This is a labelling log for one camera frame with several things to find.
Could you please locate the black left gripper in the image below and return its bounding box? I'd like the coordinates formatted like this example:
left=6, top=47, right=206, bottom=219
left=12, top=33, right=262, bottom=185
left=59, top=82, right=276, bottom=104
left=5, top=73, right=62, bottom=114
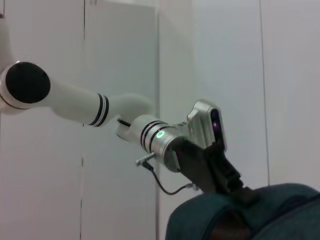
left=172, top=136, right=261, bottom=207

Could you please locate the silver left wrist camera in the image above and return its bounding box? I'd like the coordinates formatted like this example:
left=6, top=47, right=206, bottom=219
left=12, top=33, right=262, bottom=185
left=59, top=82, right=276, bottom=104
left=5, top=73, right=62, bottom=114
left=186, top=99, right=228, bottom=153

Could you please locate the black left wrist camera cable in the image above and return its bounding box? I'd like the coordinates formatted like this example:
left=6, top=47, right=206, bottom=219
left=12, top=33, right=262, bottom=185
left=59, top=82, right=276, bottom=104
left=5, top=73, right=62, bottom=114
left=135, top=153, right=199, bottom=196

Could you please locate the dark teal insulated lunch bag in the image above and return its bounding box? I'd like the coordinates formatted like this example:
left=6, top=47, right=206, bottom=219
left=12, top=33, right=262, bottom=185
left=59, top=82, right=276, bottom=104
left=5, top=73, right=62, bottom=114
left=166, top=183, right=320, bottom=240

